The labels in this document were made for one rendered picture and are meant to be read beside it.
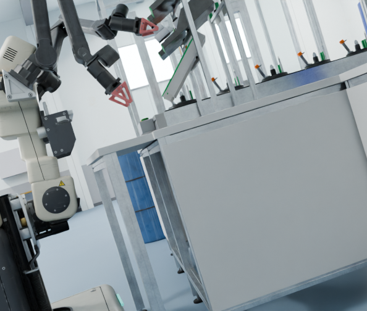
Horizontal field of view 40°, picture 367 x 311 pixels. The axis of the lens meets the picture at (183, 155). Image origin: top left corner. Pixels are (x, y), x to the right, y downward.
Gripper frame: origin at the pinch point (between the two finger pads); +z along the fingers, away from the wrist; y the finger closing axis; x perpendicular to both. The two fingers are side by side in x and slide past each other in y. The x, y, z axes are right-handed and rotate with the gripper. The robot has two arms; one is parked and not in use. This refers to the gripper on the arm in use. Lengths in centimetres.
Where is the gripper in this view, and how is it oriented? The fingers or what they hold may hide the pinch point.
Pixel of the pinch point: (157, 29)
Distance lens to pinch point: 218.5
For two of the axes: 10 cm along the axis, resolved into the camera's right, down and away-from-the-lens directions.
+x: -1.5, 9.9, 0.8
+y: 0.6, -0.7, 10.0
